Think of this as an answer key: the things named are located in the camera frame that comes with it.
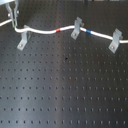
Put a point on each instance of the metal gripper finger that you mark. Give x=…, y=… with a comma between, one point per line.
x=16, y=12
x=9, y=8

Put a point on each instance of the middle grey metal cable clip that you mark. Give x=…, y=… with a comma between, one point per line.
x=77, y=25

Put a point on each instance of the right grey metal cable clip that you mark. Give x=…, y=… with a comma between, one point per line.
x=117, y=36

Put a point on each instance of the left grey metal cable clip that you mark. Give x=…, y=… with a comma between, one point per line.
x=25, y=36

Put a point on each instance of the grey metal cable clip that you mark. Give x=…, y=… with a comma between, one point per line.
x=25, y=36
x=117, y=36
x=77, y=25

